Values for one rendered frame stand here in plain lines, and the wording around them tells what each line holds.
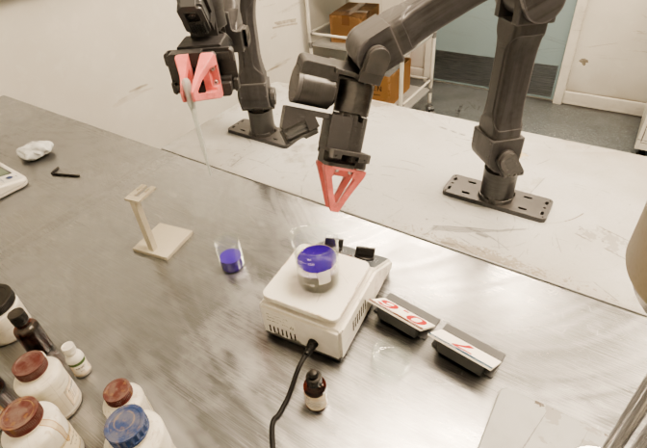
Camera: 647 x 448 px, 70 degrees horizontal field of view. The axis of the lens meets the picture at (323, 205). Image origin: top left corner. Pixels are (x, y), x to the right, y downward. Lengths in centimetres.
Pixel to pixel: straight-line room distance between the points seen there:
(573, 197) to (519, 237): 18
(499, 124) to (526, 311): 31
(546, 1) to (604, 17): 269
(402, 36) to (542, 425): 53
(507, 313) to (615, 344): 14
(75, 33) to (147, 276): 132
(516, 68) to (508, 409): 50
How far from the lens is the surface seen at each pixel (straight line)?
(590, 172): 112
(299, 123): 71
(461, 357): 67
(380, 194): 97
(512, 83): 83
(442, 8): 72
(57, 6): 200
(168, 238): 93
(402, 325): 70
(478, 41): 364
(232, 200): 99
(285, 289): 66
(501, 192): 93
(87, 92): 208
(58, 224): 110
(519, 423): 65
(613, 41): 349
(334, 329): 63
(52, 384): 70
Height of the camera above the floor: 147
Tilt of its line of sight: 37 degrees down
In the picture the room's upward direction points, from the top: 5 degrees counter-clockwise
